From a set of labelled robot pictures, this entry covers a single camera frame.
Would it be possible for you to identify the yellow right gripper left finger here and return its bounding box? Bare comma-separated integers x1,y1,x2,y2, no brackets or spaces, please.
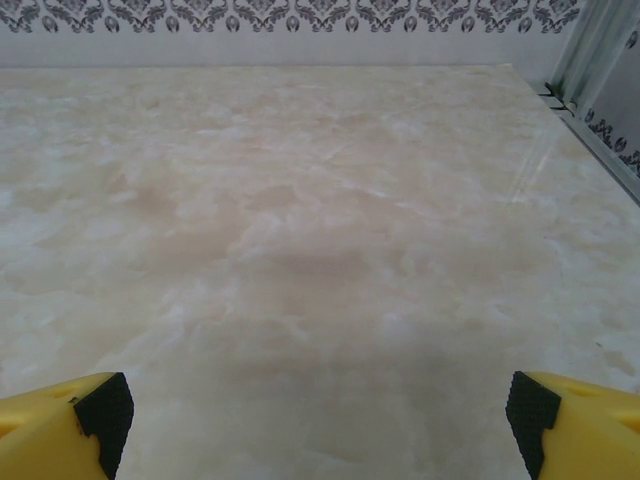
0,371,136,480

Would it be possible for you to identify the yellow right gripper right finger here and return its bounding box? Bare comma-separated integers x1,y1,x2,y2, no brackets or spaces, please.
504,370,640,480

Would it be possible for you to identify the aluminium side rail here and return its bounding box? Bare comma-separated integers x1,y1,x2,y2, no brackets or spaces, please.
534,84,640,204

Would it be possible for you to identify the aluminium frame post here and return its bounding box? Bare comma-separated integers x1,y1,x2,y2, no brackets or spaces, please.
547,0,640,110

